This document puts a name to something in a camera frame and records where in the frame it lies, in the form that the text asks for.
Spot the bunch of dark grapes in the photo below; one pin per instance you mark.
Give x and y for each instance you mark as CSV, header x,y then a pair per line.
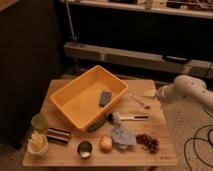
x,y
151,143

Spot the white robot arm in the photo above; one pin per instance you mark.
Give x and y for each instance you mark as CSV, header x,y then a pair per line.
x,y
186,86

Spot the striped brown white block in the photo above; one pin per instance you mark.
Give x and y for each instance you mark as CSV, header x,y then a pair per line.
x,y
58,135

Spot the black handle on rail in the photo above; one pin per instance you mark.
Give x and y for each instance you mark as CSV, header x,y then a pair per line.
x,y
176,60

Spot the blue grey sponge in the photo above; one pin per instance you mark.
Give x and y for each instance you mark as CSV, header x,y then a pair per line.
x,y
105,98

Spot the metal fork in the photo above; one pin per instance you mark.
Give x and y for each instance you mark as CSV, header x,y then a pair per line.
x,y
145,106

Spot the small metal cup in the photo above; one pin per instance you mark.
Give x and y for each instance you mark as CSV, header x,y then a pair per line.
x,y
84,149

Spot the grey wall baseboard rail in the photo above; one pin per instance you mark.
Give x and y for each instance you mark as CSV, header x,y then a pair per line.
x,y
137,59

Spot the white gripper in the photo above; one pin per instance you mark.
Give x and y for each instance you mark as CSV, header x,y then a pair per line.
x,y
164,93

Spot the yellow round fruit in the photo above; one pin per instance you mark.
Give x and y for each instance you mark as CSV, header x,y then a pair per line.
x,y
106,144

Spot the green cucumber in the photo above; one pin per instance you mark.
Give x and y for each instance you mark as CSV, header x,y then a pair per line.
x,y
97,125

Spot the crumpled blue cloth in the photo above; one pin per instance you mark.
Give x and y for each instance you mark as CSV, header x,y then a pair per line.
x,y
122,137

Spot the yellow plastic bin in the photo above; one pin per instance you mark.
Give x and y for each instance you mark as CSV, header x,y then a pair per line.
x,y
79,99

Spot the upper shelf with clutter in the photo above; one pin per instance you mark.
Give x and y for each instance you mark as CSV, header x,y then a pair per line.
x,y
153,6

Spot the green plastic cup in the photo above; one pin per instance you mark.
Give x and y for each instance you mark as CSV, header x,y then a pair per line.
x,y
39,122

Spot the white handled brush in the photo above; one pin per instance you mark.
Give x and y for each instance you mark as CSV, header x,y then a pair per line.
x,y
126,117

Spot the vertical metal pole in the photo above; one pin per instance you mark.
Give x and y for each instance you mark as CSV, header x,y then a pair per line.
x,y
73,36

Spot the wooden table board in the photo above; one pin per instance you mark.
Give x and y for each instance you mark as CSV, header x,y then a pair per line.
x,y
134,156

